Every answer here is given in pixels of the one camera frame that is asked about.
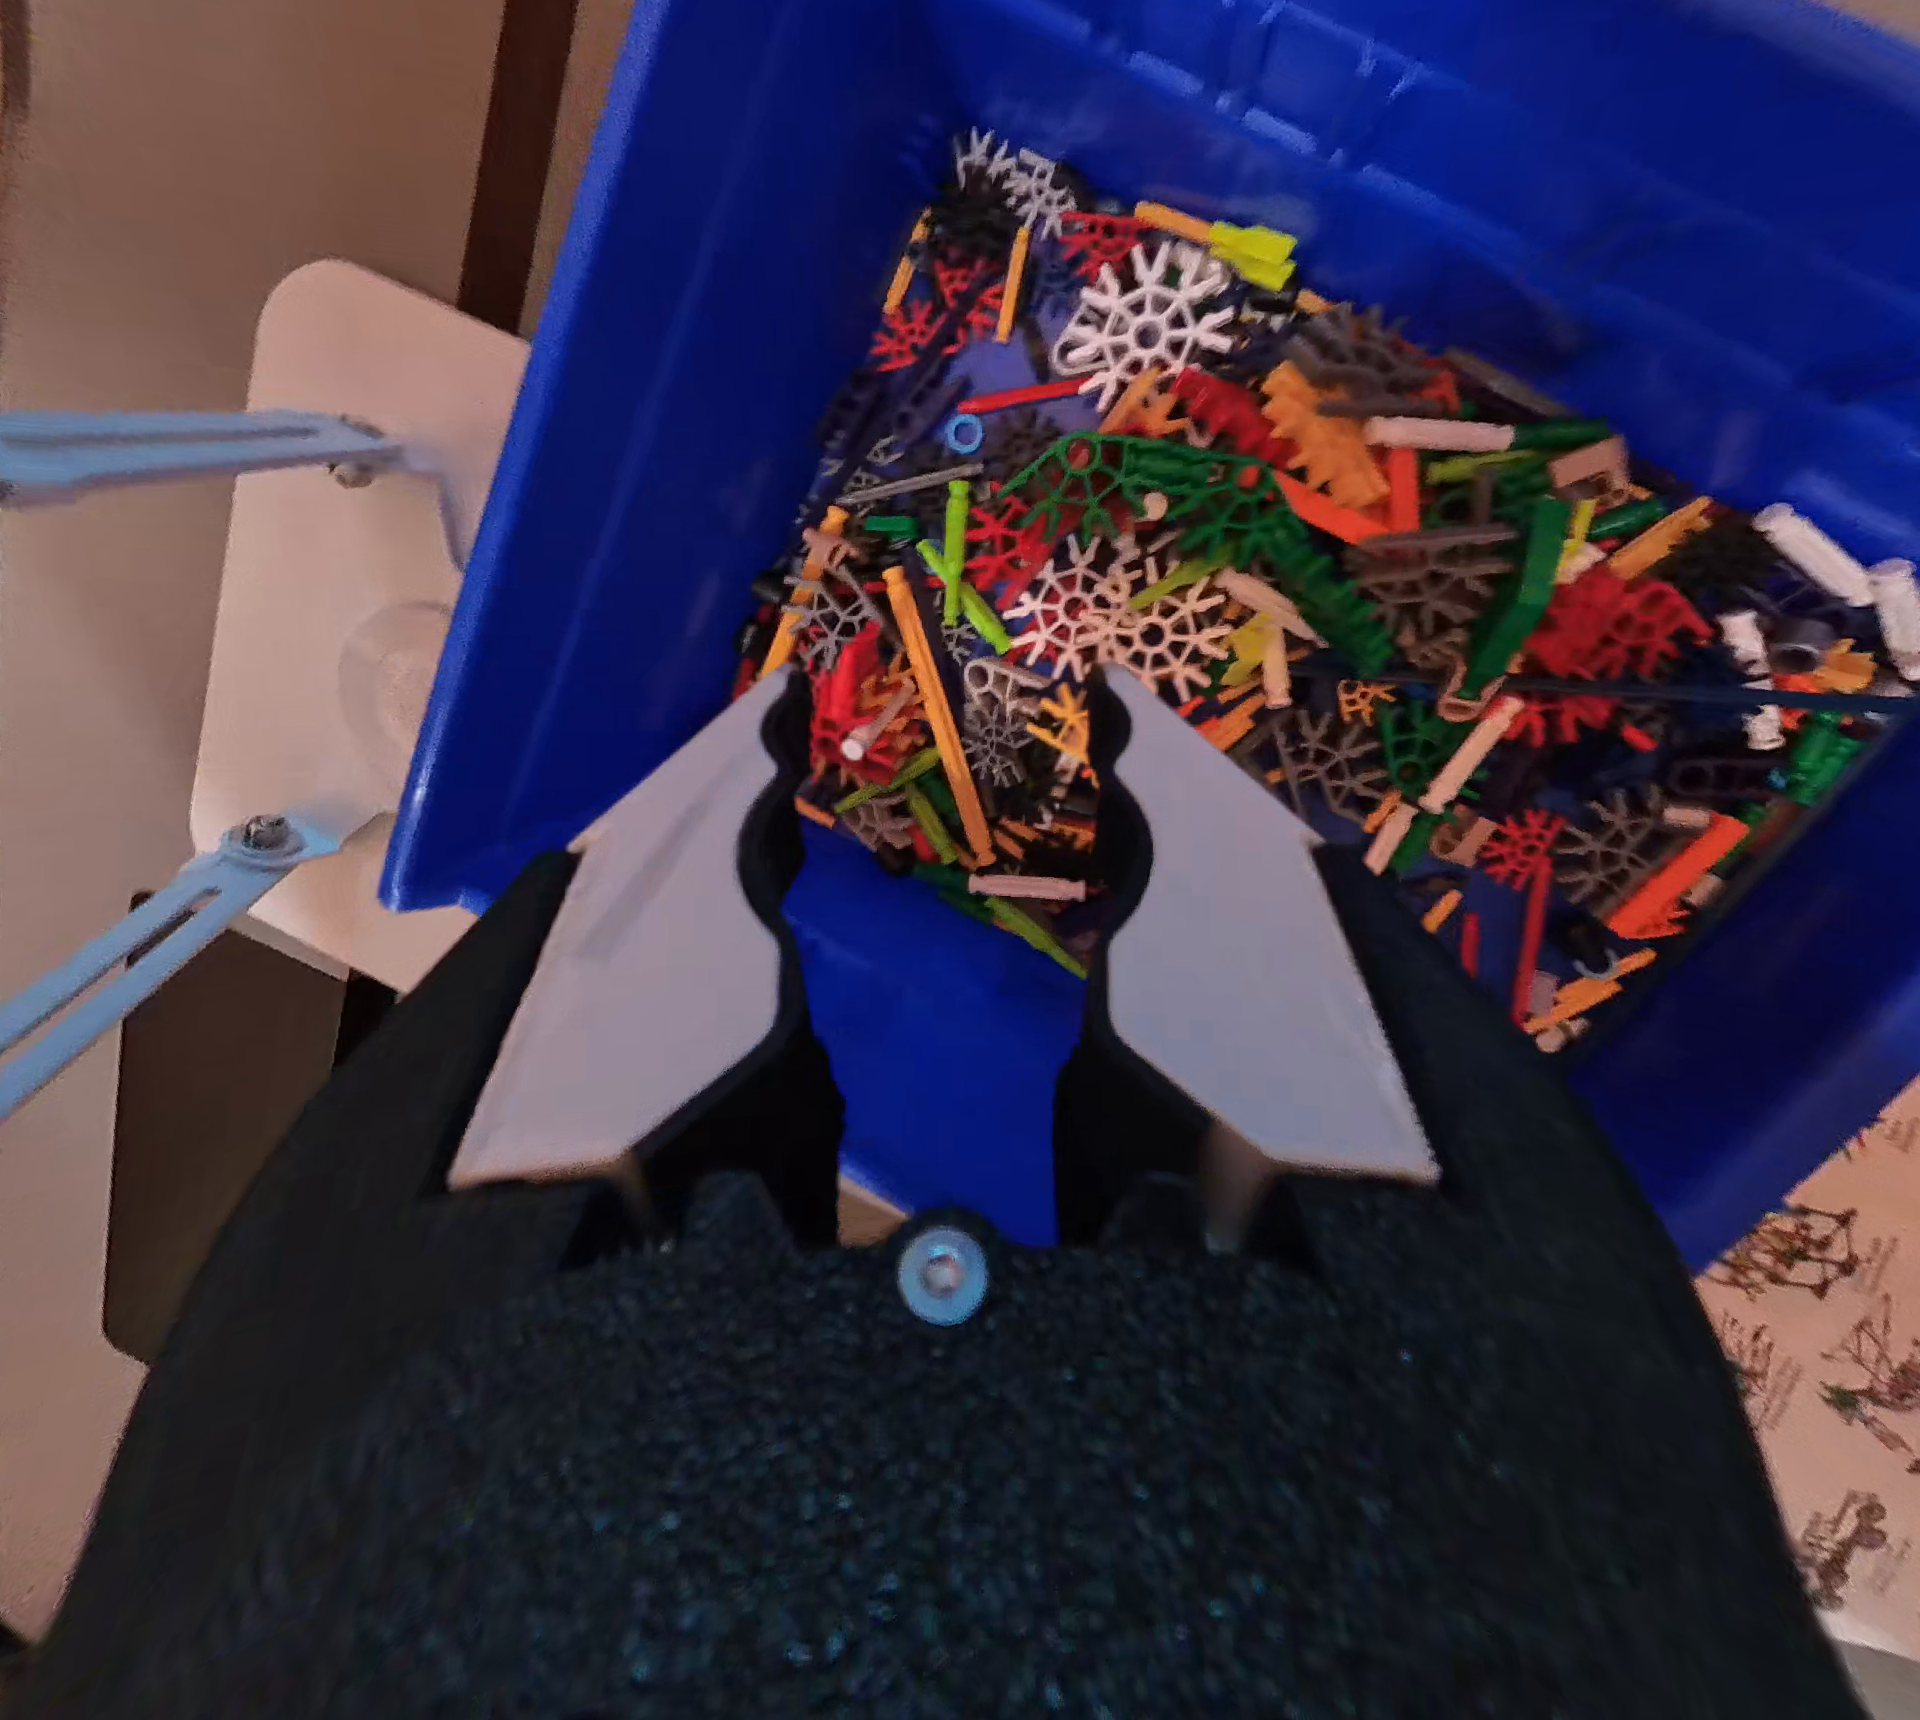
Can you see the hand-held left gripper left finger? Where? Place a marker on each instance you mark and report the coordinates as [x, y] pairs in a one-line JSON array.
[[633, 986]]

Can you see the white mounting plate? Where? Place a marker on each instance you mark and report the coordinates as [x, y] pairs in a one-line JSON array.
[[345, 371]]

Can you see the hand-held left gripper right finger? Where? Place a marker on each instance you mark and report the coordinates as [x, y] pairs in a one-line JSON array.
[[1259, 986]]

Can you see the pale blue slotted strut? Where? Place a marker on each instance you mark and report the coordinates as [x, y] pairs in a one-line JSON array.
[[134, 917], [151, 448]]

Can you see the blue plastic parts bin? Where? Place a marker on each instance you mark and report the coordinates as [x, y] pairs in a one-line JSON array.
[[677, 251]]

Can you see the pile of colourful construction pieces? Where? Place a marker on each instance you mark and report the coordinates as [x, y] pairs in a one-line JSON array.
[[1200, 552]]

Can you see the printed instruction booklet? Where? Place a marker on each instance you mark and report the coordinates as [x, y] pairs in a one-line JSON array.
[[1845, 1301]]

